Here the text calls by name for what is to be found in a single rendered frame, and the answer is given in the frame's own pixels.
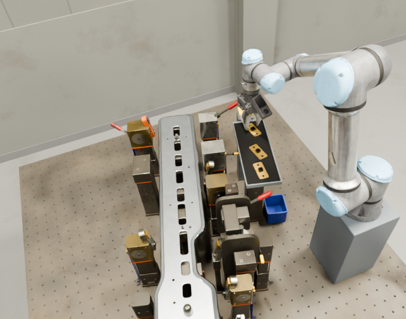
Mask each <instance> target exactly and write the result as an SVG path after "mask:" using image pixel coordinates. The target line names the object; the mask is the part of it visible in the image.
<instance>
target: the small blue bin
mask: <svg viewBox="0 0 406 319"><path fill-rule="evenodd" d="M263 209H264V214H265V217H266V222H267V224H272V223H282V222H286V214H287V213H288V209H287V206H286V202H285V198H284V196H283V195H282V194H276V195H272V196H269V197H267V198H265V199H264V205H263Z"/></svg>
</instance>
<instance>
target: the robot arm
mask: <svg viewBox="0 0 406 319"><path fill-rule="evenodd" d="M262 59H263V57H262V53H261V52H260V51H259V50H257V49H249V50H247V51H245V52H244V53H243V55H242V82H241V86H242V90H243V92H241V93H240V95H238V96H237V105H238V106H239V107H240V109H241V110H242V111H243V110H244V111H243V113H242V115H240V119H241V121H242V123H243V126H244V128H245V130H248V129H249V125H250V123H249V122H250V120H251V116H250V115H251V114H255V116H256V126H258V125H259V123H260V121H261V119H262V120H263V119H265V118H267V117H269V116H271V115H272V114H273V113H272V111H271V110H270V108H269V106H268V105H267V103H266V102H265V100H264V98H263V97H262V95H261V93H260V88H262V89H264V90H265V91H267V92H268V93H270V94H276V93H278V92H279V91H280V90H282V88H283V86H284V84H285V82H287V81H289V80H292V79H294V78H297V77H314V83H313V86H314V93H315V94H317V96H316V97H317V99H318V101H319V102H320V103H321V104H322V105H323V106H324V108H325V109H326V110H328V170H327V171H326V172H325V173H324V175H323V185H322V186H319V187H318V188H317V189H316V197H317V200H318V202H319V204H320V205H321V206H322V207H323V209H324V210H325V211H326V212H328V213H329V214H330V215H332V216H342V215H344V214H346V215H347V216H348V217H349V218H351V219H353V220H356V221H358V222H372V221H374V220H376V219H378V218H379V216H380V215H381V213H382V211H383V196H384V194H385V192H386V189H387V187H388V185H389V183H390V182H391V180H392V176H393V169H392V167H391V165H390V164H389V163H388V162H387V161H386V160H384V159H383V158H380V157H378V156H373V155H367V156H363V157H361V158H360V159H359V160H358V161H357V151H358V140H359V119H360V110H361V109H362V108H364V107H365V105H366V102H367V92H368V91H369V90H371V89H373V88H375V87H377V86H378V85H380V84H382V83H383V82H384V81H385V80H386V79H387V78H388V77H389V75H390V73H391V69H392V65H393V62H392V58H391V55H390V53H389V52H388V51H387V50H386V49H385V48H384V47H382V46H379V45H375V44H371V45H366V46H359V47H355V48H353V49H352V50H351V51H344V52H338V53H326V54H315V55H307V54H305V53H302V54H298V55H296V56H294V57H292V58H290V59H287V60H284V61H282V62H280V63H277V64H275V65H273V66H268V65H267V64H265V62H263V61H262Z"/></svg>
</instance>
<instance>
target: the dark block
mask: <svg viewBox="0 0 406 319"><path fill-rule="evenodd" d="M234 262H235V273H236V275H243V274H250V275H251V276H252V281H253V282H254V272H255V271H256V260H255V254H254V250H250V251H240V252H234Z"/></svg>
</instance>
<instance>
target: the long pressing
mask: <svg viewBox="0 0 406 319"><path fill-rule="evenodd" d="M174 127H179V129H180V135H179V139H178V140H176V139H175V137H174V132H173V128H174ZM158 139H159V212H160V248H161V278H160V281H159V283H158V286H157V288H156V291H155V293H154V319H220V318H219V308H218V297H217V292H216V288H215V286H214V285H213V284H212V283H211V282H210V281H208V280H207V279H205V278H204V277H203V276H202V275H200V274H199V272H198V270H197V257H196V249H195V243H196V241H197V239H198V238H199V237H200V236H201V235H202V234H203V233H204V232H205V230H206V220H205V214H204V203H203V197H202V187H201V181H200V170H199V159H198V154H197V143H196V136H195V126H194V117H193V115H191V114H185V115H175V116H165V117H162V118H160V119H159V121H158ZM175 141H180V146H181V150H179V151H175ZM179 155H180V156H181V163H182V166H176V164H175V156H179ZM188 167H190V168H188ZM176 172H183V182H182V183H179V184H178V183H176ZM178 189H183V190H184V198H185V200H184V201H180V202H179V201H178V197H177V190H178ZM192 202H193V203H192ZM170 204H171V206H170ZM179 204H184V205H185V215H186V224H184V225H183V227H184V229H181V226H182V225H180V224H179V219H178V205H179ZM189 226H191V227H192V228H189ZM180 232H187V241H188V254H184V255H182V254H181V252H180ZM186 261H187V262H189V267H190V274H189V275H182V273H181V263H183V262H186ZM173 279H174V280H175V281H172V280H173ZM185 284H190V285H191V293H192V295H191V297H183V285H185ZM173 302H175V304H173ZM185 304H190V305H191V306H192V309H193V314H192V316H190V317H187V316H185V315H184V313H183V306H184V305H185Z"/></svg>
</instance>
